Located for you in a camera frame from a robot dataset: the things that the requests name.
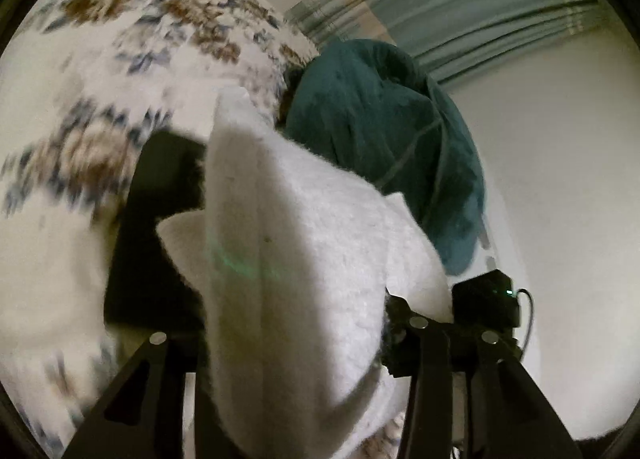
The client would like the white knitted garment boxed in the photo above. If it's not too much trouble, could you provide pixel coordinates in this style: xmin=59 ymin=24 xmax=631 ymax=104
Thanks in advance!
xmin=157 ymin=87 xmax=451 ymax=458

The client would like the dark green fleece garment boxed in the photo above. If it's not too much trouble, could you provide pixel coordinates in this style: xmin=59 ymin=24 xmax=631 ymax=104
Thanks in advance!
xmin=279 ymin=40 xmax=485 ymax=276

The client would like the grey-green curtain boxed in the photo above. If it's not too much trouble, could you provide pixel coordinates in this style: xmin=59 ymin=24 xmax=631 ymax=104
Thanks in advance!
xmin=286 ymin=0 xmax=606 ymax=84

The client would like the floral fleece blanket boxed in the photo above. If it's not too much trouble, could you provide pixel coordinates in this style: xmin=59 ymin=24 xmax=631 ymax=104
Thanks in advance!
xmin=1 ymin=0 xmax=317 ymax=458

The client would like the black cable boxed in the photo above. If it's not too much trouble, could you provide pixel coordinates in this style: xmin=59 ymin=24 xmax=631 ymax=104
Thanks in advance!
xmin=514 ymin=288 xmax=535 ymax=357

